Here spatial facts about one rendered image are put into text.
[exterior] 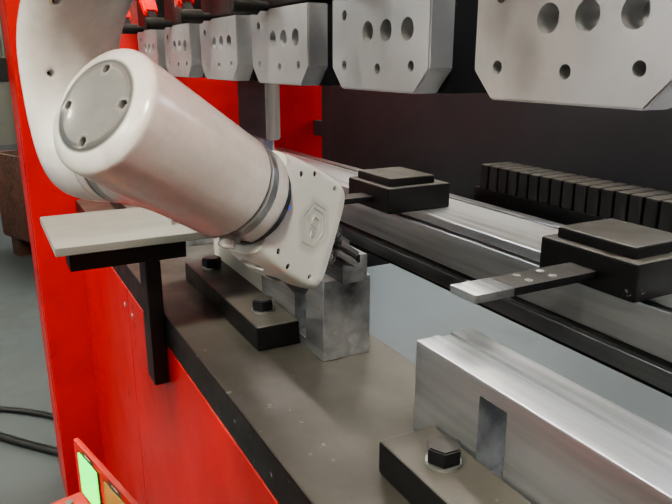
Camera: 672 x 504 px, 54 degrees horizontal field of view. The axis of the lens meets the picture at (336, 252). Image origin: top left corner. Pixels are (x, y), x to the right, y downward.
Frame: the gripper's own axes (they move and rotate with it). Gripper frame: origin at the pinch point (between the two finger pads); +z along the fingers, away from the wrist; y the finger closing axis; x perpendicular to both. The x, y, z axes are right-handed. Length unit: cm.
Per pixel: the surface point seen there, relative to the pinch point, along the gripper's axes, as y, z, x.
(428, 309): 30, 256, 92
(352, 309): -4.3, 9.3, 1.5
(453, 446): -14.3, -6.0, -18.1
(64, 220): -2.1, -0.5, 40.6
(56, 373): -31, 64, 109
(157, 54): 33, 18, 56
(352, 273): -0.9, 5.5, 0.6
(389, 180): 17.1, 26.2, 10.3
